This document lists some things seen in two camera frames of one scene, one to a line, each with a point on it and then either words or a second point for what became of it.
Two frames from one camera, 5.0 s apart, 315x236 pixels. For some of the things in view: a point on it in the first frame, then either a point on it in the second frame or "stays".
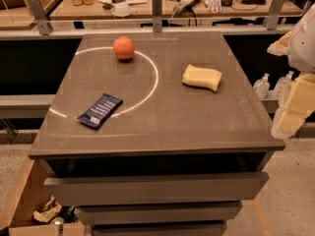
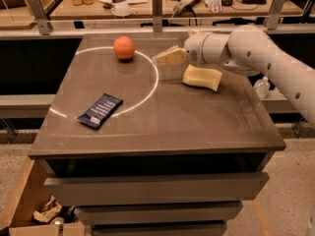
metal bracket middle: (157, 12) stays
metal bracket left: (38, 13) stays
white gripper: (303, 48) -> (193, 47)
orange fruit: (123, 47) stays
